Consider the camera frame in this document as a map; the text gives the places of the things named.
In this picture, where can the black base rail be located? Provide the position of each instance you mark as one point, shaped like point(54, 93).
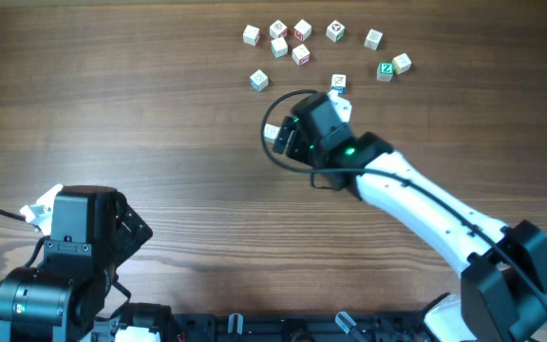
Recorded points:
point(343, 326)

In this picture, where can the wooden block green letter Z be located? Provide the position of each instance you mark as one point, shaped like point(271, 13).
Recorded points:
point(385, 72)

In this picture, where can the wooden block yellow letter B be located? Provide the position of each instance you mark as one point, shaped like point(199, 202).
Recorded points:
point(373, 39)

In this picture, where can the wooden block number three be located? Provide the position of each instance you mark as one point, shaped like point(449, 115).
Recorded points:
point(401, 63)

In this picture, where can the wooden block shell picture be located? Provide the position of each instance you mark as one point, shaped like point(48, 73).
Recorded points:
point(278, 29)

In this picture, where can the wooden block number six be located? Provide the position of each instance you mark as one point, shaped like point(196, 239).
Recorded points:
point(270, 133)

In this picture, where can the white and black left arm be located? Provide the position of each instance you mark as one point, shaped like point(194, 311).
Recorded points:
point(93, 232)

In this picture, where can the wooden block leaf picture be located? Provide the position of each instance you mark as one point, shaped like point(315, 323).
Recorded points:
point(339, 83)

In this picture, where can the wooden block number one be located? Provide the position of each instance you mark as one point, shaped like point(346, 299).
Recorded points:
point(279, 47)

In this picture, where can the wooden block red letter M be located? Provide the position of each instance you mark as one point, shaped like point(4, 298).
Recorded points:
point(302, 30)

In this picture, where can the wooden block soccer ball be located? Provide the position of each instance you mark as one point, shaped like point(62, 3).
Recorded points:
point(335, 31)

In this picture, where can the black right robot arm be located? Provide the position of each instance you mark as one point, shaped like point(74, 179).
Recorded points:
point(502, 269)

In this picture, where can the wooden block red side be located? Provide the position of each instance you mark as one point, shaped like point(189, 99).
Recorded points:
point(251, 35)

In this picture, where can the wooden block strawberry picture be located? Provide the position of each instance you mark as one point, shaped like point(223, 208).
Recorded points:
point(259, 80)

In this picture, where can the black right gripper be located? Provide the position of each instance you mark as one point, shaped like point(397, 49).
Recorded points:
point(295, 147)

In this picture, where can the wooden block animal picture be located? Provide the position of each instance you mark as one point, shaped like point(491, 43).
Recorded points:
point(301, 55)

